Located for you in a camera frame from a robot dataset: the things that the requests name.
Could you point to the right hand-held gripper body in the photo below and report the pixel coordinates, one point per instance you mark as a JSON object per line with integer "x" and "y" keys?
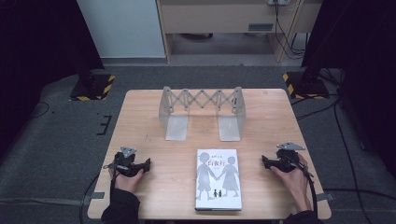
{"x": 288, "y": 160}

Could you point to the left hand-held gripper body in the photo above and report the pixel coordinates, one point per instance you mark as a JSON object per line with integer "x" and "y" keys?
{"x": 126, "y": 166}

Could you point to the expandable metal bookend rack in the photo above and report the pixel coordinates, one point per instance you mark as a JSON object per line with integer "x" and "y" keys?
{"x": 176, "y": 126}

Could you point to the white hardcover book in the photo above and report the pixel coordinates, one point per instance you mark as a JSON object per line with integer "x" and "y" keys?
{"x": 218, "y": 180}

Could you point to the person's left hand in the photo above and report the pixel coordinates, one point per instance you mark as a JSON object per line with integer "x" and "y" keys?
{"x": 127, "y": 183}

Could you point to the person's right hand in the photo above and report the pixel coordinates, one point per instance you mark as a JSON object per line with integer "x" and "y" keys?
{"x": 297, "y": 183}

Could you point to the grey tape piece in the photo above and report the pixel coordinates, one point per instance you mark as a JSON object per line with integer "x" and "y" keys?
{"x": 98, "y": 195}
{"x": 327, "y": 197}

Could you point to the black striped stand base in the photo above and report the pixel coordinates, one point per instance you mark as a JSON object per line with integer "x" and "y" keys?
{"x": 93, "y": 87}
{"x": 306, "y": 85}

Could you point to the grey floor tape strip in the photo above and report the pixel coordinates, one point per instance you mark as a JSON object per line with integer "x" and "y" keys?
{"x": 40, "y": 201}

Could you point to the black curtain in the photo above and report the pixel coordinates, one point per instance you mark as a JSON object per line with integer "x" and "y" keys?
{"x": 367, "y": 62}
{"x": 37, "y": 46}

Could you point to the white cabinet panel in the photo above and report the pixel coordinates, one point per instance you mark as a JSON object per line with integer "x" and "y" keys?
{"x": 124, "y": 28}

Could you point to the beige wooden desk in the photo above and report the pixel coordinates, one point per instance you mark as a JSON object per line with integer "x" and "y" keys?
{"x": 218, "y": 15}

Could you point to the white power strip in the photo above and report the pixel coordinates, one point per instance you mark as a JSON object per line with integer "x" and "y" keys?
{"x": 278, "y": 2}

